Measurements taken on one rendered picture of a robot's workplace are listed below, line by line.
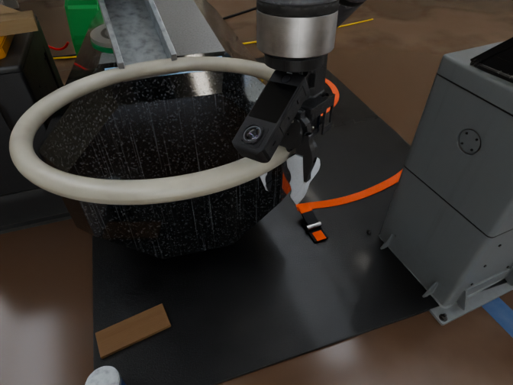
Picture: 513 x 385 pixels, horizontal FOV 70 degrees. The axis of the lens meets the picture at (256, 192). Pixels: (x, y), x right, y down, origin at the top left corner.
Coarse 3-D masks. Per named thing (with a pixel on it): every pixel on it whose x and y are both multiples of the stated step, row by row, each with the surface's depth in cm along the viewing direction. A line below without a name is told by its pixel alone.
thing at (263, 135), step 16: (272, 80) 44; (288, 80) 43; (304, 80) 42; (272, 96) 43; (288, 96) 42; (304, 96) 43; (256, 112) 43; (272, 112) 42; (288, 112) 42; (240, 128) 42; (256, 128) 41; (272, 128) 41; (240, 144) 41; (256, 144) 40; (272, 144) 41; (256, 160) 42
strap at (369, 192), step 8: (328, 80) 277; (336, 88) 268; (336, 96) 259; (392, 176) 196; (384, 184) 191; (392, 184) 191; (360, 192) 186; (368, 192) 186; (328, 200) 182; (336, 200) 182; (344, 200) 182; (352, 200) 182; (312, 208) 178
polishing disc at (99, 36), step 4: (104, 24) 115; (96, 28) 112; (100, 28) 112; (104, 28) 112; (92, 32) 110; (96, 32) 110; (100, 32) 110; (104, 32) 110; (92, 36) 108; (96, 36) 108; (100, 36) 108; (104, 36) 108; (92, 40) 107; (96, 40) 105; (100, 40) 105; (104, 40) 105; (108, 40) 105; (96, 44) 106; (100, 44) 105; (104, 44) 104; (108, 44) 104
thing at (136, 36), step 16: (112, 0) 93; (128, 0) 94; (144, 0) 93; (112, 16) 89; (128, 16) 90; (144, 16) 91; (112, 32) 79; (128, 32) 87; (144, 32) 87; (160, 32) 82; (112, 48) 80; (128, 48) 84; (144, 48) 84; (160, 48) 85; (128, 80) 78
